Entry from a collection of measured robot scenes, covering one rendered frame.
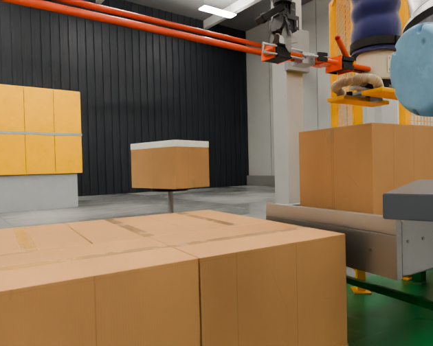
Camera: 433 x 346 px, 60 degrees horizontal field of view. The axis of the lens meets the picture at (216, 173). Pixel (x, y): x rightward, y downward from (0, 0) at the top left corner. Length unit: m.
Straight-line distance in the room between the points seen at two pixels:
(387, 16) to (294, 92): 1.12
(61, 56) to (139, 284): 11.42
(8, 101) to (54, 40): 4.37
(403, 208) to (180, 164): 2.57
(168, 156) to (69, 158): 5.54
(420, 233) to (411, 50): 0.92
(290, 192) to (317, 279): 1.47
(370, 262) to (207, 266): 0.65
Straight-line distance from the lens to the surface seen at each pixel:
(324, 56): 1.59
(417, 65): 0.71
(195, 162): 3.20
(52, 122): 8.49
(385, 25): 1.89
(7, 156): 8.28
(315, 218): 1.63
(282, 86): 2.85
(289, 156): 2.77
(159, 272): 1.03
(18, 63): 11.98
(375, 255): 1.47
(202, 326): 1.14
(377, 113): 4.99
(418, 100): 0.71
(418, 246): 1.52
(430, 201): 0.62
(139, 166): 3.40
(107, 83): 12.53
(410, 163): 1.73
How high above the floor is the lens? 0.80
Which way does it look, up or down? 1 degrees down
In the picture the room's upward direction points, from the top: 1 degrees counter-clockwise
